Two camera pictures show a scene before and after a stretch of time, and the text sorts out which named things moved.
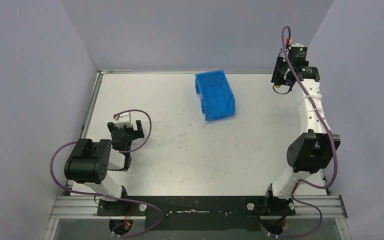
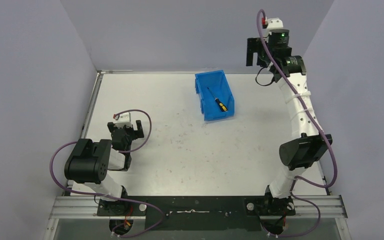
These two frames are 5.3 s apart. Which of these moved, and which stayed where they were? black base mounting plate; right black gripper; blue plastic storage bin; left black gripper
Moved: right black gripper
Stayed: blue plastic storage bin; left black gripper; black base mounting plate
